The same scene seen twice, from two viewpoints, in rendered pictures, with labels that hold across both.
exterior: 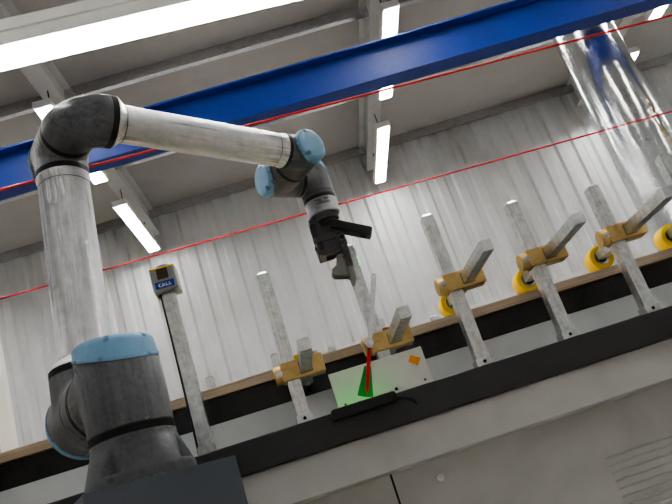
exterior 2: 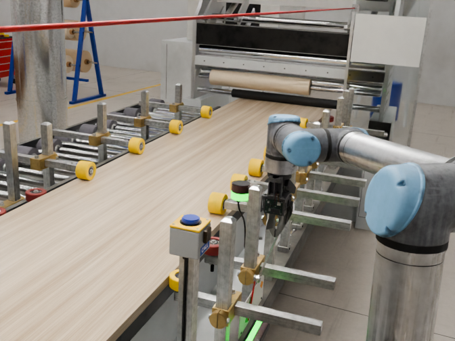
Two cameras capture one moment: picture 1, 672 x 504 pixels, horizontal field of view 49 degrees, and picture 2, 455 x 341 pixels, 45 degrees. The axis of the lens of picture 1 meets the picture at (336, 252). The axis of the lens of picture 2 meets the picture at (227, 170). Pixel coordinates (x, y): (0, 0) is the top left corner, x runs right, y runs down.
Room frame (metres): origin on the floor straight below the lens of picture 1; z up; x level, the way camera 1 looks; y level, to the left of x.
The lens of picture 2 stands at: (1.34, 1.42, 1.70)
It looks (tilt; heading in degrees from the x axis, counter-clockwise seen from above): 18 degrees down; 297
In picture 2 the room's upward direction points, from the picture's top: 3 degrees clockwise
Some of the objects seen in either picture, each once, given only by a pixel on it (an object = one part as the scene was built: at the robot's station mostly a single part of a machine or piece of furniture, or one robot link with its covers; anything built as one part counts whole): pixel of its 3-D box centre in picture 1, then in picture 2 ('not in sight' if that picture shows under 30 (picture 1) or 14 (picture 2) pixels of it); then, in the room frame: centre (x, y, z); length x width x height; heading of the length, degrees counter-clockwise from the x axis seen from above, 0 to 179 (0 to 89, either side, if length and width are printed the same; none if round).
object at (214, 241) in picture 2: not in sight; (212, 255); (2.11, -0.05, 0.85); 0.08 x 0.08 x 0.11
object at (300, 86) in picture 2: not in sight; (285, 84); (2.86, -2.54, 1.05); 1.43 x 0.12 x 0.12; 8
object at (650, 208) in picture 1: (628, 228); (309, 174); (2.05, -0.82, 0.95); 0.50 x 0.04 x 0.04; 8
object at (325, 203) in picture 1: (323, 210); (281, 164); (1.87, 0.00, 1.23); 0.10 x 0.09 x 0.05; 8
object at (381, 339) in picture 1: (386, 341); (250, 268); (1.97, -0.05, 0.85); 0.14 x 0.06 x 0.05; 98
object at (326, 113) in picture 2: not in sight; (321, 154); (2.13, -1.27, 0.92); 0.04 x 0.04 x 0.48; 8
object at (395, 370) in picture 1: (380, 378); (252, 304); (1.93, -0.01, 0.75); 0.26 x 0.01 x 0.10; 98
